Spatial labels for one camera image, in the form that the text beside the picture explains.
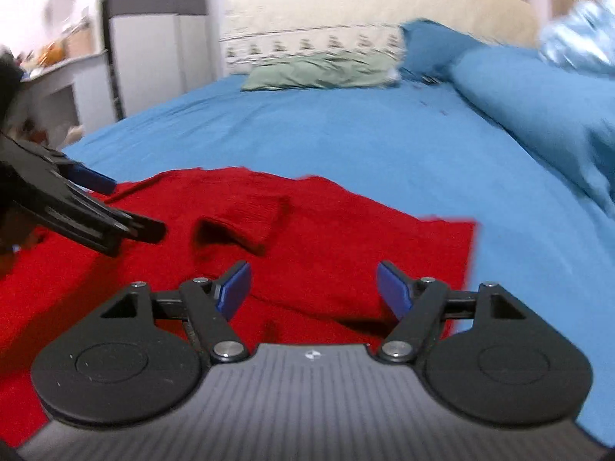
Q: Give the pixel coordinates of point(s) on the white grey wardrobe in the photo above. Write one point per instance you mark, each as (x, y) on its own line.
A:
(157, 50)

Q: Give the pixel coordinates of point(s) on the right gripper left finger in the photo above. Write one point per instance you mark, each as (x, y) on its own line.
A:
(206, 307)

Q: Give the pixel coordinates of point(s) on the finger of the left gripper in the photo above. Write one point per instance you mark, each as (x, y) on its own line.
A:
(120, 224)
(89, 179)

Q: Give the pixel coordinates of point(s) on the beige patterned pillow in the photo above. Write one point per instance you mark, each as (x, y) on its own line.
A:
(241, 55)

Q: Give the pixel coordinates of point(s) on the blue bed sheet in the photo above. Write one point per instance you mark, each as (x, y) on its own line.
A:
(416, 148)

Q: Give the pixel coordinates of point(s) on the white desk shelf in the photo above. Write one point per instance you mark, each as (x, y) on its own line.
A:
(67, 82)

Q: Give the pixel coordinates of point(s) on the beige quilted headboard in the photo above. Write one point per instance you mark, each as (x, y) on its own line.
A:
(512, 22)

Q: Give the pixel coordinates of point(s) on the red knit sweater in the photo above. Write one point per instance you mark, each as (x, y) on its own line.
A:
(313, 248)

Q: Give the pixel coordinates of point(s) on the blue duvet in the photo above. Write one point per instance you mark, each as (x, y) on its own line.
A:
(564, 117)

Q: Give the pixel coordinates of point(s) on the blue pillow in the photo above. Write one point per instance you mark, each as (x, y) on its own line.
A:
(431, 50)

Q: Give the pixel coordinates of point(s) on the left hand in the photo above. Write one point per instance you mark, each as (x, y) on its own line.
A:
(18, 232)

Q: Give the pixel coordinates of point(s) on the green folded cloth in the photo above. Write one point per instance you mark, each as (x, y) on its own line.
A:
(325, 71)

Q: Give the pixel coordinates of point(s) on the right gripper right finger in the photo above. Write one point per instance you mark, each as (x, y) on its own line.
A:
(422, 307)

